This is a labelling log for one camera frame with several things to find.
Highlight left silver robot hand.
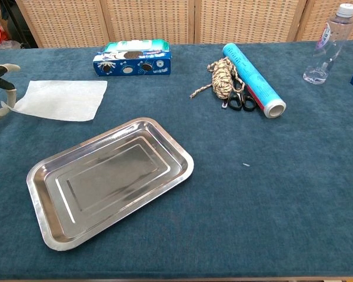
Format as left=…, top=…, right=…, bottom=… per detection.
left=0, top=63, right=21, bottom=123

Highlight white paper sheet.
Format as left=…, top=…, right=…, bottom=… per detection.
left=10, top=79, right=108, bottom=122

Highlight stainless steel tray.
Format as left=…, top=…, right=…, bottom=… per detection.
left=26, top=117, right=195, bottom=251

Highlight blue cookie box with bears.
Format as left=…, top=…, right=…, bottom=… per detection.
left=92, top=49, right=172, bottom=77

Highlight wicker folding screen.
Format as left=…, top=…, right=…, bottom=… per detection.
left=14, top=0, right=353, bottom=48

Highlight light blue cling film roll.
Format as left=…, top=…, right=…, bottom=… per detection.
left=222, top=43, right=287, bottom=119

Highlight teal blue table cloth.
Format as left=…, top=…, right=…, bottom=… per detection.
left=0, top=40, right=353, bottom=280

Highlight clear plastic water bottle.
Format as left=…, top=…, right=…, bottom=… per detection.
left=302, top=3, right=353, bottom=85

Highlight camouflage paracord bundle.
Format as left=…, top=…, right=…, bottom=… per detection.
left=189, top=57, right=245, bottom=100

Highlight black handled scissors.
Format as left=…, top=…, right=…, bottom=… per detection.
left=222, top=76, right=257, bottom=112

